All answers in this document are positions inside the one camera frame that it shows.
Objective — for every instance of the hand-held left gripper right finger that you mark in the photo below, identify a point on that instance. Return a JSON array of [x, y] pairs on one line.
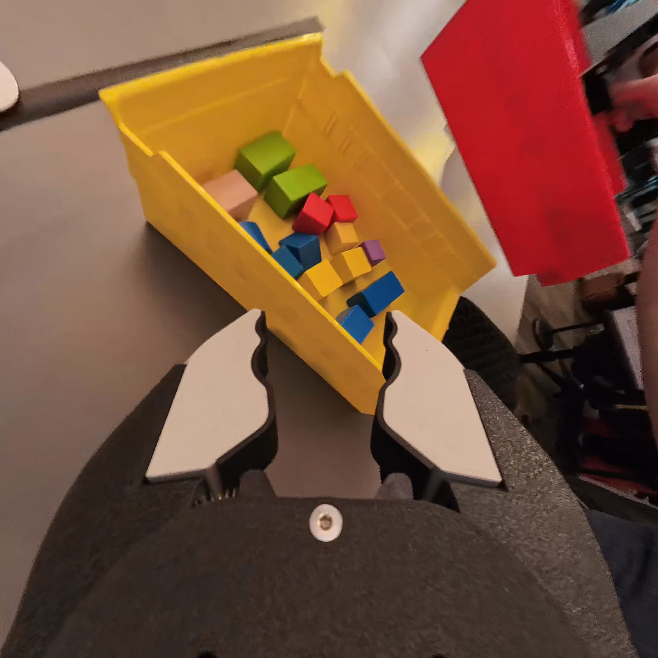
[[437, 416]]

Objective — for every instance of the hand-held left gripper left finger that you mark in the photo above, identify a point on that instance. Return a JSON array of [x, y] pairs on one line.
[[216, 411]]

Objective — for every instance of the red plastic bin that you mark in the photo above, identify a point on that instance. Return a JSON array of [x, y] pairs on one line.
[[514, 128]]

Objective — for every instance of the yellow plastic bin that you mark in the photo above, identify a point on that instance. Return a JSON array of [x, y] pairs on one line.
[[205, 103]]

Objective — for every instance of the person's right forearm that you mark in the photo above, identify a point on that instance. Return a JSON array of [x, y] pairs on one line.
[[650, 318]]

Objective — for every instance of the person's right hand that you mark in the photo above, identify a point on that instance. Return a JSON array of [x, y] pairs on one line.
[[635, 103]]

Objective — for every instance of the black foam pad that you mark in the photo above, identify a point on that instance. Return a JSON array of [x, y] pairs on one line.
[[483, 349]]

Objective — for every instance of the black office chair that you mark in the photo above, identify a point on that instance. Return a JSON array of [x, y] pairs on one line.
[[581, 334]]

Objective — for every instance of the purple wooden cube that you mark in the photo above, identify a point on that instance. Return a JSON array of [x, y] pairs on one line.
[[374, 252]]

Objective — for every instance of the blue wooden half cylinder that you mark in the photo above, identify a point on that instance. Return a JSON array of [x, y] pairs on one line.
[[254, 234]]

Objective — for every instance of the blue wooden cube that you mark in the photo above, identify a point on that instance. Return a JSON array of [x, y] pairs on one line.
[[306, 246]]

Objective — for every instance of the red wooden cube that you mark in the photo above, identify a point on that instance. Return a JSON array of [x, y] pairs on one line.
[[343, 207], [312, 215]]

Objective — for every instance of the natural wooden rectangular block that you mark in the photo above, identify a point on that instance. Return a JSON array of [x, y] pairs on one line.
[[231, 193]]

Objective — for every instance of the green rectangular wooden block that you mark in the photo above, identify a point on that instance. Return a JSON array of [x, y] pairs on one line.
[[265, 157], [295, 187]]

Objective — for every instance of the instruction sheet stand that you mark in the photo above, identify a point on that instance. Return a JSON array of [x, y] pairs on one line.
[[7, 87]]

